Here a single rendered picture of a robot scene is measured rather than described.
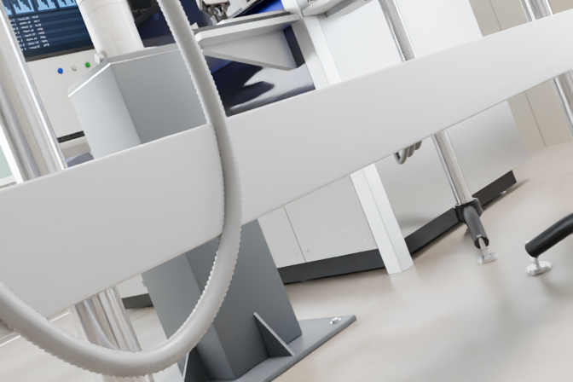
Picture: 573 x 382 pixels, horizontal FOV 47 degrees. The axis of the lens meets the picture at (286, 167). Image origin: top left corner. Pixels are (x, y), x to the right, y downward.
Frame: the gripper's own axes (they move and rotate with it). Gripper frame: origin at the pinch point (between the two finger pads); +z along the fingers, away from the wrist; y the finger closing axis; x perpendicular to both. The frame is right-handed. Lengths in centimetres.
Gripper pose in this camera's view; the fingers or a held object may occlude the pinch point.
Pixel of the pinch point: (221, 20)
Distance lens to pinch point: 225.5
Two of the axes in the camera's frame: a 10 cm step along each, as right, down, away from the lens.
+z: 3.7, 9.3, 0.2
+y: -6.8, 2.8, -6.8
